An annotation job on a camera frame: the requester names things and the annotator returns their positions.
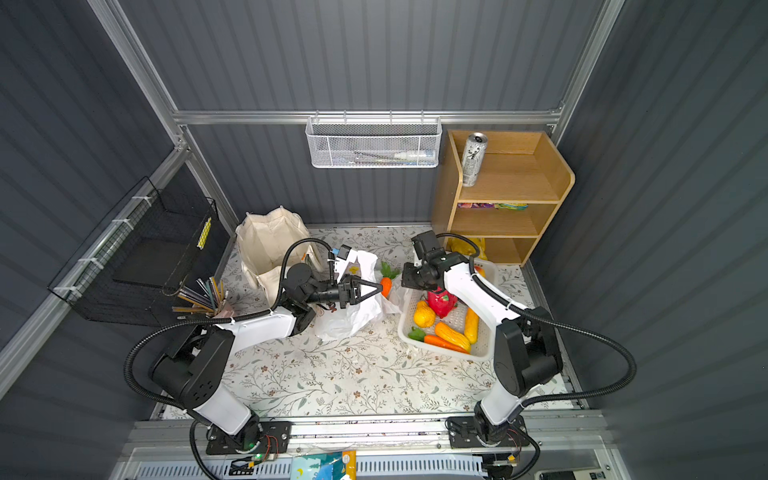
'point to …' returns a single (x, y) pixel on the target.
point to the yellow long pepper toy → (471, 325)
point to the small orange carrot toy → (386, 282)
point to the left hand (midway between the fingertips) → (383, 291)
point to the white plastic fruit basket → (435, 321)
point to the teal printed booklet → (339, 465)
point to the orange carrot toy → (431, 339)
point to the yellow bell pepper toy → (424, 315)
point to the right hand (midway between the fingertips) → (410, 280)
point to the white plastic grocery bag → (349, 321)
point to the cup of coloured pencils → (215, 302)
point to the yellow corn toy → (453, 335)
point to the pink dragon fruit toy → (442, 301)
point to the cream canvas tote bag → (264, 238)
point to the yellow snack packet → (463, 246)
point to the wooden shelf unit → (522, 181)
